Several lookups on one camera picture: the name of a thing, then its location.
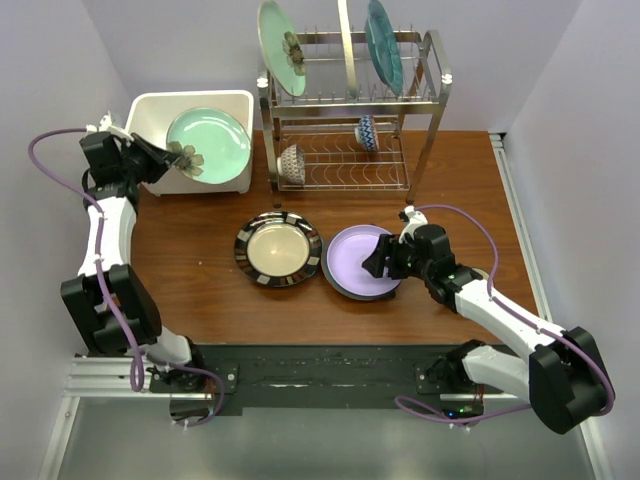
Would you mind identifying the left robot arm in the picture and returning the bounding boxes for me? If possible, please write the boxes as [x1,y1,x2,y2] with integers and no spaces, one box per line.
[60,131,207,392]

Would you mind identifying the teal plate in rack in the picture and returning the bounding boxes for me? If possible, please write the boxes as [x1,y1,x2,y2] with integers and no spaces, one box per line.
[364,0,404,97]

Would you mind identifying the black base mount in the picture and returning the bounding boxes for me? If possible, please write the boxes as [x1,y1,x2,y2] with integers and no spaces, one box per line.
[149,342,516,419]

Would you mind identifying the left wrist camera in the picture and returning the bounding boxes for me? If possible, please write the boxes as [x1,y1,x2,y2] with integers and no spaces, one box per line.
[85,112,133,142]

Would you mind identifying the blue zigzag bowl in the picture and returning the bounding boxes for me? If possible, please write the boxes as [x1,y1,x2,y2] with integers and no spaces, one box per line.
[354,115,379,152]

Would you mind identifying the mint flower plate in rack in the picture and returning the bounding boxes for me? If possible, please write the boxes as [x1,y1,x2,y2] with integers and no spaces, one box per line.
[257,1,307,97]

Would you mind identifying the metal dish rack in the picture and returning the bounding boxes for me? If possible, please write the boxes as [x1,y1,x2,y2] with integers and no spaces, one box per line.
[257,30,452,202]

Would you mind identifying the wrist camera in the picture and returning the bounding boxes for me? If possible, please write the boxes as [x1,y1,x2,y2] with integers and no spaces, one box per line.
[85,112,133,142]
[399,205,428,243]

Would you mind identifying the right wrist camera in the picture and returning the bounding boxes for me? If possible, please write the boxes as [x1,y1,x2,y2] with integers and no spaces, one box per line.
[399,205,428,243]

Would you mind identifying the mint flower plate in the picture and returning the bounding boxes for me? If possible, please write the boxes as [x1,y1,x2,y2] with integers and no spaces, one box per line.
[257,1,307,97]
[166,107,251,185]

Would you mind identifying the lavender bear plate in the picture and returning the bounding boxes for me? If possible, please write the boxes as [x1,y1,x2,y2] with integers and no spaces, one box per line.
[325,224,404,300]

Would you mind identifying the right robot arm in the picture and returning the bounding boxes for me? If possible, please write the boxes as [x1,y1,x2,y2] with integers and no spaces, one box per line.
[362,224,615,434]

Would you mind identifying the black rimmed cream plate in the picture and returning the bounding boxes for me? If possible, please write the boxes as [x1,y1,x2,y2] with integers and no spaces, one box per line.
[233,211,323,288]

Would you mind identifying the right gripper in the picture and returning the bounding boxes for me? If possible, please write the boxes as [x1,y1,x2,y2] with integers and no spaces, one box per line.
[361,234,431,282]

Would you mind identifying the beige paper cup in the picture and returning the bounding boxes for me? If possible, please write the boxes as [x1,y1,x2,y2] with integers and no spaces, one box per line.
[473,268,490,280]

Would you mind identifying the red patterned bowl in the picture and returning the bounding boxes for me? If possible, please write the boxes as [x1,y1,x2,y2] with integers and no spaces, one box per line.
[276,144,306,185]

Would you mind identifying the beige plate in rack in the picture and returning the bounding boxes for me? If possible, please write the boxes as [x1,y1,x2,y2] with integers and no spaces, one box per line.
[337,0,359,99]

